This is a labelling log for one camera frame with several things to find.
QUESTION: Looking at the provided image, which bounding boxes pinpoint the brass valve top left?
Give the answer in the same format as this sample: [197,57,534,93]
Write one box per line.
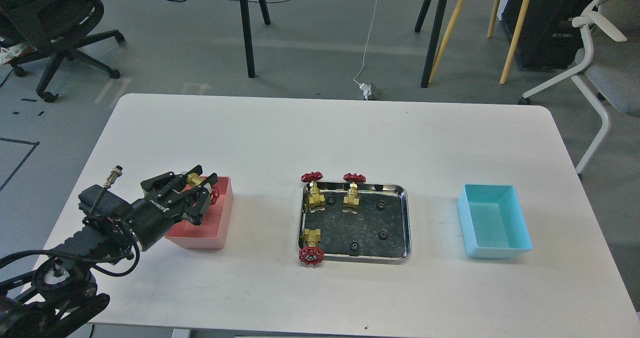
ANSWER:
[301,171,326,213]

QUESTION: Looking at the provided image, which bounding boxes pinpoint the pink plastic box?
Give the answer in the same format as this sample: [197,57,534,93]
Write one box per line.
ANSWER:
[164,176,234,250]

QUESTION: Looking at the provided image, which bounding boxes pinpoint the black tripod legs right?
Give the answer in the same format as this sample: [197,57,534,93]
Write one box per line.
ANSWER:
[414,0,448,88]

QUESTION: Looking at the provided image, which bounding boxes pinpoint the black tripod legs left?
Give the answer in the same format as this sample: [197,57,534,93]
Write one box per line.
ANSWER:
[236,0,272,79]

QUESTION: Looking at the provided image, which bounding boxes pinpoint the black office chair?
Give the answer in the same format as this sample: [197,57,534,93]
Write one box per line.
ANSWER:
[0,0,125,103]

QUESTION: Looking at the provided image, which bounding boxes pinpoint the brass valve bottom left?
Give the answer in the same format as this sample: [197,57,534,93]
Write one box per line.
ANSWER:
[298,228,325,267]

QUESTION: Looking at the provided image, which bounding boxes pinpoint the black tripod legs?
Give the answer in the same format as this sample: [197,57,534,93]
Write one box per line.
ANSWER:
[236,0,272,79]
[414,0,448,88]

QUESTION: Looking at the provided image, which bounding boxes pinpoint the brass valve top middle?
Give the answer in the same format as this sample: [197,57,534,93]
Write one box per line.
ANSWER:
[342,172,367,214]

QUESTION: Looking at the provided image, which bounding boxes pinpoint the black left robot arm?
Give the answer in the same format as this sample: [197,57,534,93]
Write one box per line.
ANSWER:
[1,165,218,338]

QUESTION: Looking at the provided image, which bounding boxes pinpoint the stainless steel tray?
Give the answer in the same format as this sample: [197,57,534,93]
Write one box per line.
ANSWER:
[298,181,412,264]

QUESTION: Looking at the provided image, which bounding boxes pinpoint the brass valve red handle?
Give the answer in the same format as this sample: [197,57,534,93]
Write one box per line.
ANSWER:
[186,172,220,206]

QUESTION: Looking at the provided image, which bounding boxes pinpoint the white cable on floor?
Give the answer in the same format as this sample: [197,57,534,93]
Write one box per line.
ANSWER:
[353,0,383,86]

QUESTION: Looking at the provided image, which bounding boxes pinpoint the wooden yellow easel legs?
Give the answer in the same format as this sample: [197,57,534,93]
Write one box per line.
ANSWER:
[429,0,537,85]

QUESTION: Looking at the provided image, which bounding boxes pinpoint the grey white office chair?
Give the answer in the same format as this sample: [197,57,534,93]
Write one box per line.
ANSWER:
[519,0,640,175]

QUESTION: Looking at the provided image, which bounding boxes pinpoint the black cabinet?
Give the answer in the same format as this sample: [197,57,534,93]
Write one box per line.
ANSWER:
[515,0,593,70]

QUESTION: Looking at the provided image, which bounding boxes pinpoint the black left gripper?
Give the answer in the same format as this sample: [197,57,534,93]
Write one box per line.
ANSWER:
[129,165,218,252]

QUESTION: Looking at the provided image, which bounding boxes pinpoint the white power adapter plug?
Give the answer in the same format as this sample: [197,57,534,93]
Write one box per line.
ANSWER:
[358,82,384,101]

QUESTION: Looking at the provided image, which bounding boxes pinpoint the blue plastic box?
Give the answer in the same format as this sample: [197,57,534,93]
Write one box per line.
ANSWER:
[457,184,533,259]

